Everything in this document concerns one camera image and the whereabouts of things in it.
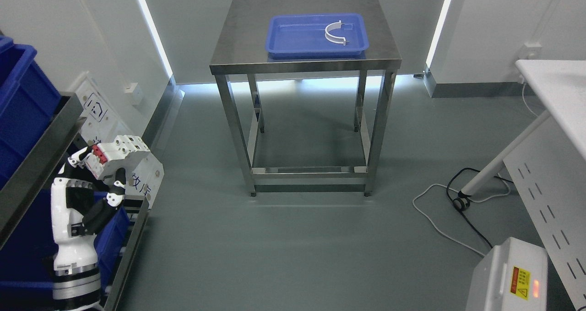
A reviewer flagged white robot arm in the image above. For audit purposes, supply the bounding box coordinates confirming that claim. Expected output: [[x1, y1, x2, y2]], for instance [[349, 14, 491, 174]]
[[52, 263, 101, 311]]

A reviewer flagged grey red circuit breaker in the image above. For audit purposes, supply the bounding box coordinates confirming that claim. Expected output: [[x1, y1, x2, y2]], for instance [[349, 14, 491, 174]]
[[82, 134, 151, 185]]

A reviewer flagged white desk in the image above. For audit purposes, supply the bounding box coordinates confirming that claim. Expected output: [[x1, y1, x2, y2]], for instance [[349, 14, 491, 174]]
[[454, 59, 586, 311]]

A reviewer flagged white cable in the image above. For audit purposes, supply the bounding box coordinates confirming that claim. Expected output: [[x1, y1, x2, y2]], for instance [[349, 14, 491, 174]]
[[412, 176, 511, 256]]

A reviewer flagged white wall box left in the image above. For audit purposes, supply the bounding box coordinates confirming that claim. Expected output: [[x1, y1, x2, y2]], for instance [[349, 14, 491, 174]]
[[124, 83, 144, 107]]

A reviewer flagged white wall socket plug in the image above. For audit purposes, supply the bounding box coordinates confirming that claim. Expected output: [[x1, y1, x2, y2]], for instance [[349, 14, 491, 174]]
[[517, 41, 543, 60]]

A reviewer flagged black cable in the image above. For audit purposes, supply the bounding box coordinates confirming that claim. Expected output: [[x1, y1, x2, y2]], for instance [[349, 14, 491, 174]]
[[446, 167, 515, 250]]

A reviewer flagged white labelled sign panel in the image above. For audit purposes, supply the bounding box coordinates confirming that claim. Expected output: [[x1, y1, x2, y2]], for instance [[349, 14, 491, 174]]
[[71, 71, 164, 203]]

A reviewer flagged steel shelf rack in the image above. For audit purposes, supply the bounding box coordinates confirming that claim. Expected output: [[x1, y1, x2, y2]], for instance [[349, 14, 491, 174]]
[[1, 97, 151, 311]]

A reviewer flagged white curved plastic bracket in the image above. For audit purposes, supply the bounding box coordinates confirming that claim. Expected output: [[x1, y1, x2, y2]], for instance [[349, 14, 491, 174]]
[[325, 20, 351, 46]]

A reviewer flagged stainless steel table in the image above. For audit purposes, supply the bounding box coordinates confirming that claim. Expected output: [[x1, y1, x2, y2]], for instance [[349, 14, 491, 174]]
[[210, 0, 402, 197]]

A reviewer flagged blue plastic tray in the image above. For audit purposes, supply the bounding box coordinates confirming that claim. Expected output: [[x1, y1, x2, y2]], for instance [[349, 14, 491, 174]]
[[265, 12, 370, 59]]

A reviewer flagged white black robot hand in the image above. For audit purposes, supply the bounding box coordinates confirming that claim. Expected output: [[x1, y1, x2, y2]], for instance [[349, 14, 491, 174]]
[[50, 146, 126, 272]]

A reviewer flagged white equipment case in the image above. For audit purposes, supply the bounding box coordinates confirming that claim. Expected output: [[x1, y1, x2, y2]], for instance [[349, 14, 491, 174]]
[[465, 237, 548, 311]]

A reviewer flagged blue bin far left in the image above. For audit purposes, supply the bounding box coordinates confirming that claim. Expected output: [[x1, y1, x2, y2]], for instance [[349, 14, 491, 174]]
[[0, 36, 61, 186]]

